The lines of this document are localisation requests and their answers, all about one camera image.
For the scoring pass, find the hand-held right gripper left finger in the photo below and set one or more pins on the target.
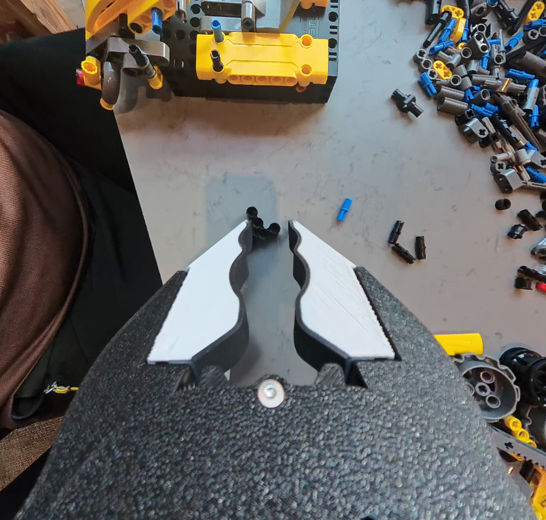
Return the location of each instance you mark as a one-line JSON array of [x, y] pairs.
[[200, 315]]

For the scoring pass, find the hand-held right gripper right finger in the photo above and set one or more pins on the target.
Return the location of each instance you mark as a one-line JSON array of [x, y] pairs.
[[341, 311]]

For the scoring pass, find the black multi-hole connector piece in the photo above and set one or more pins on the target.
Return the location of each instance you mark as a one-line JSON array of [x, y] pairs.
[[260, 226]]

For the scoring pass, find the pile of small building parts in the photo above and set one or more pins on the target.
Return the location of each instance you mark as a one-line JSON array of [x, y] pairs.
[[495, 102]]

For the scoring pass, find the yellow toy vehicle model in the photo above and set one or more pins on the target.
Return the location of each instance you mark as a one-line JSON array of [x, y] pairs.
[[256, 59]]

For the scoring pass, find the grey desk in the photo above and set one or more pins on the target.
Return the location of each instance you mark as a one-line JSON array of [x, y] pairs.
[[299, 170]]

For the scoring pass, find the black connector pin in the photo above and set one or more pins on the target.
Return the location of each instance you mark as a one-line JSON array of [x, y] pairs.
[[396, 232], [403, 254], [421, 247]]

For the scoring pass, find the blue connector pin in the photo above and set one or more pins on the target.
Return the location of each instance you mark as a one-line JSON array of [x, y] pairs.
[[344, 210]]

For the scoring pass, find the yellow curved panel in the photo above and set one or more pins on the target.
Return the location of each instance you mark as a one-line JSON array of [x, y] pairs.
[[459, 343]]

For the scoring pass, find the group of grey toothed wheels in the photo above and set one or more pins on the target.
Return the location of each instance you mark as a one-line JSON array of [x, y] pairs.
[[488, 389]]

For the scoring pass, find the black wheel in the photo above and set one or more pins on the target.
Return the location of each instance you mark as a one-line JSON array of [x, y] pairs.
[[527, 375]]

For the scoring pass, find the black long axle pin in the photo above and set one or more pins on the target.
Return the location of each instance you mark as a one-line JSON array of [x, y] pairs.
[[407, 103]]

